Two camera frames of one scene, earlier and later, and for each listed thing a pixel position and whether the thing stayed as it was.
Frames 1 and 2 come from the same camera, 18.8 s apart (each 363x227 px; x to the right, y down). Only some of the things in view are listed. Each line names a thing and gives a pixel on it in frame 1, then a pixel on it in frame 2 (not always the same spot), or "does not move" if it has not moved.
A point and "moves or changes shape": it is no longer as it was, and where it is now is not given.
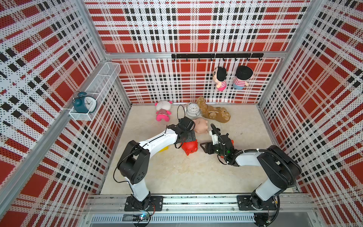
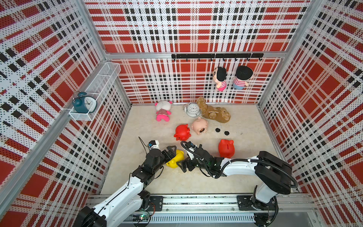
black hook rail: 211,56 does not move
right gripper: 209,146 to 183,166
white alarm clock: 193,109 does not move
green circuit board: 141,217 does not move
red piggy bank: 189,146 moves or changes shape
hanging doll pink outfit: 219,75 does not move
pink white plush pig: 162,112 does not move
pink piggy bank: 201,125 does not move
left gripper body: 189,137 to 164,159
